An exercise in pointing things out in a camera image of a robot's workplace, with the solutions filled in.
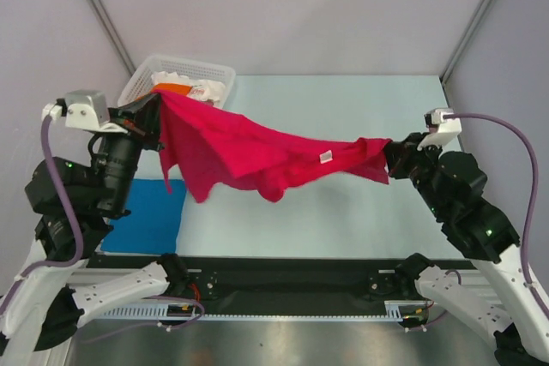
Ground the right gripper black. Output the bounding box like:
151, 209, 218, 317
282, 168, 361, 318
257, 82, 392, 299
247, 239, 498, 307
381, 130, 447, 217

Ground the red t shirt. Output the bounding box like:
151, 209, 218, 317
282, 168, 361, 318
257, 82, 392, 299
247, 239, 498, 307
157, 93, 389, 203

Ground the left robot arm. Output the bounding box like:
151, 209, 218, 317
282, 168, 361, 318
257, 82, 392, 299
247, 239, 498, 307
1, 90, 190, 363

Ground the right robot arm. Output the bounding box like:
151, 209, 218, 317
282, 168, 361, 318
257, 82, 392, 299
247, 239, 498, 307
383, 133, 548, 365

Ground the white plastic basket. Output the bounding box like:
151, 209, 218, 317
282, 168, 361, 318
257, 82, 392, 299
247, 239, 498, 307
118, 55, 236, 109

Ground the orange t shirt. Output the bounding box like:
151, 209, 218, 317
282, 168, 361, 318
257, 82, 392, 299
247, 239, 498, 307
151, 83, 193, 96

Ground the white t shirt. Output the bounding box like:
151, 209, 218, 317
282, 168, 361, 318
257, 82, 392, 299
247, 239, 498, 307
151, 71, 226, 108

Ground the folded blue t shirt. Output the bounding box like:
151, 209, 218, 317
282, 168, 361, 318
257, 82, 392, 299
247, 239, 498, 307
100, 179, 186, 255

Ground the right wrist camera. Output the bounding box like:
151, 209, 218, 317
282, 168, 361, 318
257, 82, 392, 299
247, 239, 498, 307
419, 108, 462, 149

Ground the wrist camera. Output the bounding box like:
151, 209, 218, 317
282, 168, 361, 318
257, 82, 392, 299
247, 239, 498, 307
419, 108, 462, 149
41, 90, 110, 132

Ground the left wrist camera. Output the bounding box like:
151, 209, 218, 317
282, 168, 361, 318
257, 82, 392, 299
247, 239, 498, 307
41, 90, 110, 132

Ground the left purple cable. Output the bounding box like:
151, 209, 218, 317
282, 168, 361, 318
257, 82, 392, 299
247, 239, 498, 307
0, 115, 87, 315

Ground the left aluminium frame post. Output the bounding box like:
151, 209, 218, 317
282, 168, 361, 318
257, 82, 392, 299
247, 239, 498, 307
86, 0, 136, 77

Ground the aluminium frame post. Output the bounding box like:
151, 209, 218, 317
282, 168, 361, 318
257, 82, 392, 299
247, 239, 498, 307
86, 0, 136, 77
439, 0, 497, 88

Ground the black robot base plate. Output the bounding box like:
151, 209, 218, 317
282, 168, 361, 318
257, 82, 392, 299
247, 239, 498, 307
85, 254, 477, 315

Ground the white slotted cable duct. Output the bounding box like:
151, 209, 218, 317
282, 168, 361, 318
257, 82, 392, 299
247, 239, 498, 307
96, 298, 429, 322

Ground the right aluminium frame post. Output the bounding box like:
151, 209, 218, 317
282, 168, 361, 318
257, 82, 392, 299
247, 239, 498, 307
439, 0, 497, 88

